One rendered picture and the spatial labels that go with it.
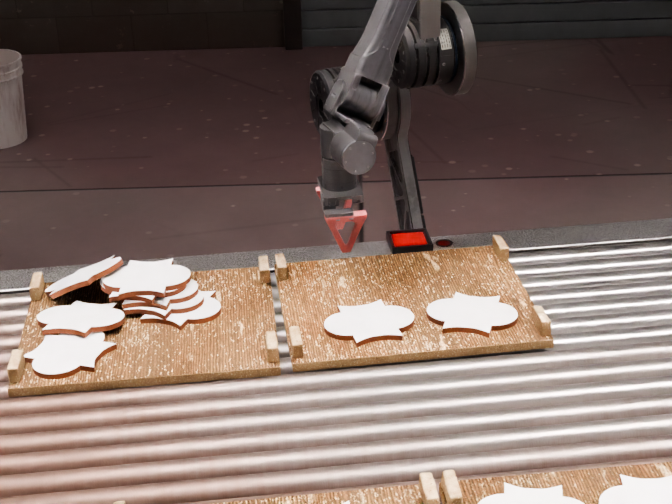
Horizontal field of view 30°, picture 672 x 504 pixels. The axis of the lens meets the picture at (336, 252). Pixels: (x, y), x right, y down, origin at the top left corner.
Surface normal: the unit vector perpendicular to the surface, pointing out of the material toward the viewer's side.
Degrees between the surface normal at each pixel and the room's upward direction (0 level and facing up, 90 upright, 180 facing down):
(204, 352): 0
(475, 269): 0
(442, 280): 0
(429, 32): 90
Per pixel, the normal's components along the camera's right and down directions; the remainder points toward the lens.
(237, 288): -0.04, -0.90
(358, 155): 0.34, 0.38
